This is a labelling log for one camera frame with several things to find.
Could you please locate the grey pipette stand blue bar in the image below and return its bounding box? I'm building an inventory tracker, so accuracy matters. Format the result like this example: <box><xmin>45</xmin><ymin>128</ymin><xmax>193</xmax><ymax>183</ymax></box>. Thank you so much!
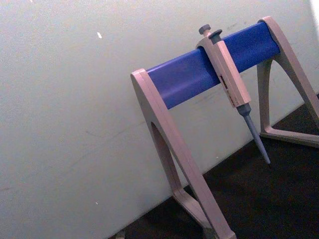
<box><xmin>109</xmin><ymin>15</ymin><xmax>319</xmax><ymax>239</ymax></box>

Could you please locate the grey pipette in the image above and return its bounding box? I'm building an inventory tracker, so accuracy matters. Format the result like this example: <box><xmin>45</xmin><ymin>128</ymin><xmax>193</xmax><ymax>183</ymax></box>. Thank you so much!
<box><xmin>195</xmin><ymin>24</ymin><xmax>271</xmax><ymax>165</ymax></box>

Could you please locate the black table cloth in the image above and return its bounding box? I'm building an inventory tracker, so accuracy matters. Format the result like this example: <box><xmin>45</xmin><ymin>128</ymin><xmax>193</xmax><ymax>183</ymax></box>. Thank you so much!
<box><xmin>123</xmin><ymin>93</ymin><xmax>319</xmax><ymax>239</ymax></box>

